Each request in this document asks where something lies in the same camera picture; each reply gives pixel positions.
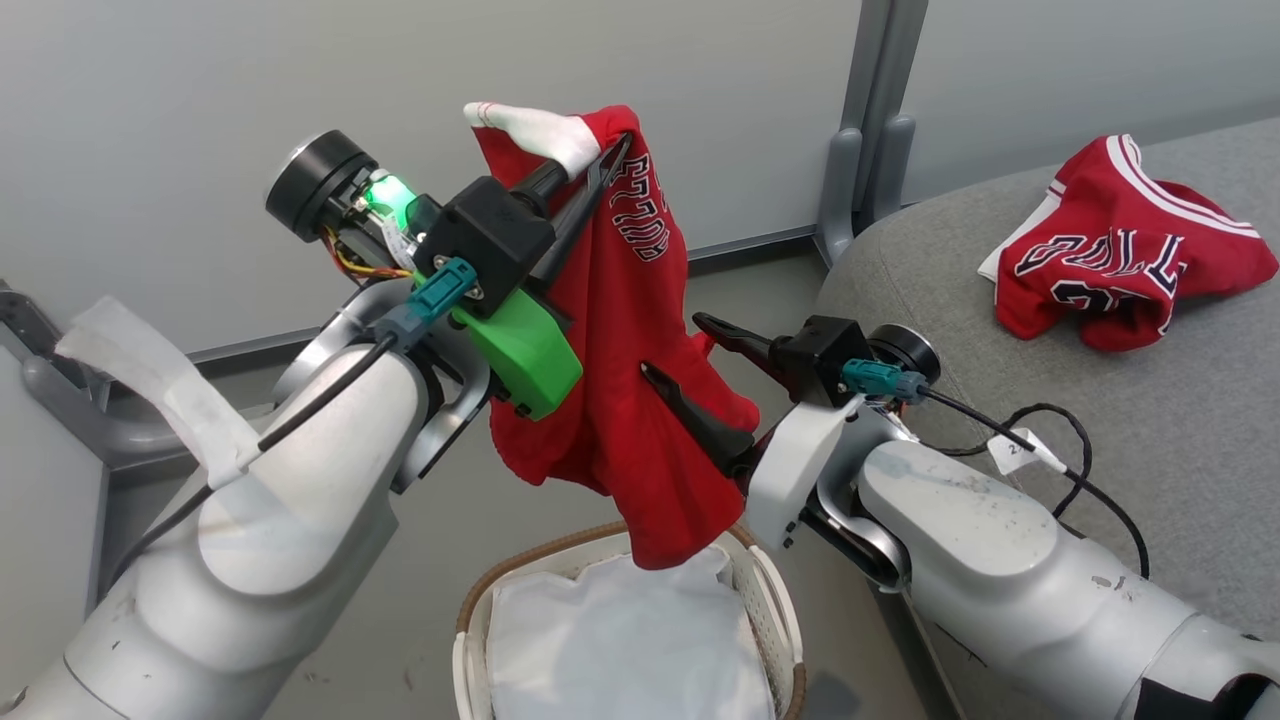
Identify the white laundry basket brown rim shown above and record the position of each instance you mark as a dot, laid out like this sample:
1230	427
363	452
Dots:
770	610

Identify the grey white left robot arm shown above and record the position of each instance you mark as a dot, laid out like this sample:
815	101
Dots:
280	540

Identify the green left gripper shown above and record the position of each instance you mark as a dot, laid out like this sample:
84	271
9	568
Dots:
525	350

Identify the dark grey hinge plate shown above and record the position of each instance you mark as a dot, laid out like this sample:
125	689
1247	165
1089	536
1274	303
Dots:
20	315

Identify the grey fabric sofa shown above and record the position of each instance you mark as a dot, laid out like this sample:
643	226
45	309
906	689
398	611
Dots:
1200	450

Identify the grey aluminium partition post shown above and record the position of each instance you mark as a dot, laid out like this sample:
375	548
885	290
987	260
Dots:
880	50

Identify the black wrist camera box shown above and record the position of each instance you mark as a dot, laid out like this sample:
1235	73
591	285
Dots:
820	355
485	240

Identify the red basketball jersey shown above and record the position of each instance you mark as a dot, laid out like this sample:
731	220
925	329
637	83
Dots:
1110	270

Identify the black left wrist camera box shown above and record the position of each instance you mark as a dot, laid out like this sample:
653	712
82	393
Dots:
485	240

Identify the white cloth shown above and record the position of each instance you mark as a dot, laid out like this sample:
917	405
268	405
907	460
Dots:
620	650

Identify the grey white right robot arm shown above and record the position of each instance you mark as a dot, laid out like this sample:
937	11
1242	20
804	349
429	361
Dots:
1000	560

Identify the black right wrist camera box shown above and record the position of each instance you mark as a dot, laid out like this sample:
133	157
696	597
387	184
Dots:
820	355

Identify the grey partition post foot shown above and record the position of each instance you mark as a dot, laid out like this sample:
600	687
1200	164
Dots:
838	200
890	170

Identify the white tape strip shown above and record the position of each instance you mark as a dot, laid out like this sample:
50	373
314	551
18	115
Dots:
170	390

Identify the red shirt with white sleeve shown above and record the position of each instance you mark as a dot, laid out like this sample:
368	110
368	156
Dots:
630	400

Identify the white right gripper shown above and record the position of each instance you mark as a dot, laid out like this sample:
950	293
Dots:
795	470

